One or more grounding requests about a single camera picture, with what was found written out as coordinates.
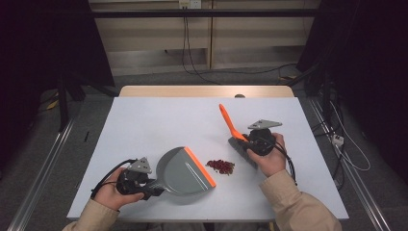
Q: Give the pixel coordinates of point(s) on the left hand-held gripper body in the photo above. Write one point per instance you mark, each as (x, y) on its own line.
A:
(134, 181)

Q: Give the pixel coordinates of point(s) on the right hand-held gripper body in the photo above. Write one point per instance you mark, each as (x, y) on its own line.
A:
(263, 141)

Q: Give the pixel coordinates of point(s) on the orange brush with grey bristles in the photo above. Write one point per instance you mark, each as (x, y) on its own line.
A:
(231, 123)

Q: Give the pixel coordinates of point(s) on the grey dustpan with orange edge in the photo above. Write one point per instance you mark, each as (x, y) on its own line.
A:
(183, 173)

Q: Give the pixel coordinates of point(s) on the red and green beans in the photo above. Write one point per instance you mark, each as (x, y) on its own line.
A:
(221, 166)

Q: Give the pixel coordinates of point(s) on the person's right hand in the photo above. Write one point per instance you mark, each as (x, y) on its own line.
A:
(271, 160)

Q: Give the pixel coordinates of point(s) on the person's left hand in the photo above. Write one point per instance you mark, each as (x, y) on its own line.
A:
(110, 192)

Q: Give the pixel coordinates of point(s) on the white table board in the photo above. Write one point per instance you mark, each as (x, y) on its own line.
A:
(208, 112)

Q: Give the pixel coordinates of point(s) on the small black stick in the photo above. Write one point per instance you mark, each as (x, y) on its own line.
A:
(86, 136)

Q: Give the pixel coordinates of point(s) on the yellow floor tape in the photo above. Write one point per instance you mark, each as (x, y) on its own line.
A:
(53, 104)
(287, 78)

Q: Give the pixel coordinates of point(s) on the wooden table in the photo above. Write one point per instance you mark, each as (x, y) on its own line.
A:
(192, 91)

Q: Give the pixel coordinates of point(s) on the black metal stand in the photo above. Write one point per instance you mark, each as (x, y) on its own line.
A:
(62, 106)

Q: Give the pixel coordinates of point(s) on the black curtain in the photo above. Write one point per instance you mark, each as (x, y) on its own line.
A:
(38, 41)
(369, 48)

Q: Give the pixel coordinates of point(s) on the aluminium floor rail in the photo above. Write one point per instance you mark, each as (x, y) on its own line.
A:
(349, 170)
(41, 173)

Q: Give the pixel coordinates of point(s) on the black horizontal frame bar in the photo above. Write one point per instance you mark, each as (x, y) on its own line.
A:
(224, 12)

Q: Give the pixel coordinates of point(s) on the white wall socket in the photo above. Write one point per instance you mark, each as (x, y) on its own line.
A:
(190, 4)

